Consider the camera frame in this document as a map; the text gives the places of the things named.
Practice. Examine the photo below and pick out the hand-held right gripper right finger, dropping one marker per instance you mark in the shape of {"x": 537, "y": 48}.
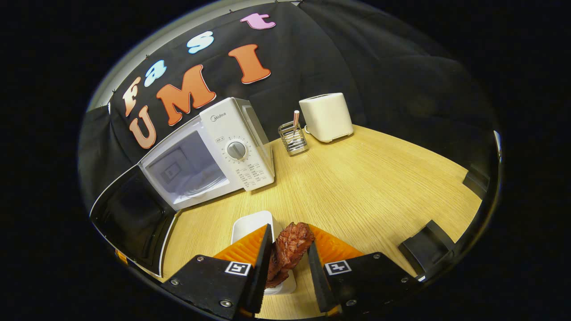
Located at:
{"x": 317, "y": 276}

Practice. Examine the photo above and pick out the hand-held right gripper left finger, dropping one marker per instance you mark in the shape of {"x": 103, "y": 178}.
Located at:
{"x": 263, "y": 267}

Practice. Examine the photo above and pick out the brown grilled meat piece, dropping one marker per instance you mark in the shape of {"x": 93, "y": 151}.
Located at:
{"x": 290, "y": 249}

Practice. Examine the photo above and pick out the white microwave oven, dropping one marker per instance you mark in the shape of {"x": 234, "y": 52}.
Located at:
{"x": 232, "y": 125}

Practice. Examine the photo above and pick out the white rectangular tray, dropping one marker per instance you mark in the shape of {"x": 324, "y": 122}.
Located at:
{"x": 250, "y": 225}

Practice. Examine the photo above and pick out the black table clamp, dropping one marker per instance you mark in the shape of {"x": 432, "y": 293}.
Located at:
{"x": 426, "y": 249}
{"x": 476, "y": 182}

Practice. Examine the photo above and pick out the pink stick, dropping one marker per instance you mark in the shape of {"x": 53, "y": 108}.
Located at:
{"x": 296, "y": 118}

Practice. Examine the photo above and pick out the white toaster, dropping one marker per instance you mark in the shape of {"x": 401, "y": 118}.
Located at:
{"x": 328, "y": 117}

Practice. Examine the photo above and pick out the black backdrop cloth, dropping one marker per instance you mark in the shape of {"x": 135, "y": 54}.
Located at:
{"x": 357, "y": 53}

